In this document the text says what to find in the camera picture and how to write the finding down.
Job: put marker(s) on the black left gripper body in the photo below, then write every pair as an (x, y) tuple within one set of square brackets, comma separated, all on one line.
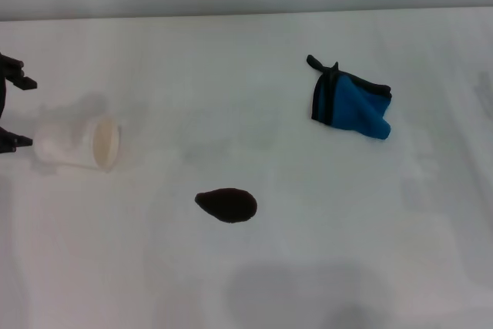
[(2, 98)]

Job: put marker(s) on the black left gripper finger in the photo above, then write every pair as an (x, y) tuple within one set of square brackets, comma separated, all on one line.
[(9, 142), (13, 71)]

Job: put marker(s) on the white paper cup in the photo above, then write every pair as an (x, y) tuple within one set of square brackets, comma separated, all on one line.
[(61, 148)]

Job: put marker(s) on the blue rag with black trim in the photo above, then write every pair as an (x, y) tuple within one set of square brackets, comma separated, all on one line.
[(354, 107)]

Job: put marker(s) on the black water stain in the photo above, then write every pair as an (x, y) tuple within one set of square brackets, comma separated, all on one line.
[(227, 205)]

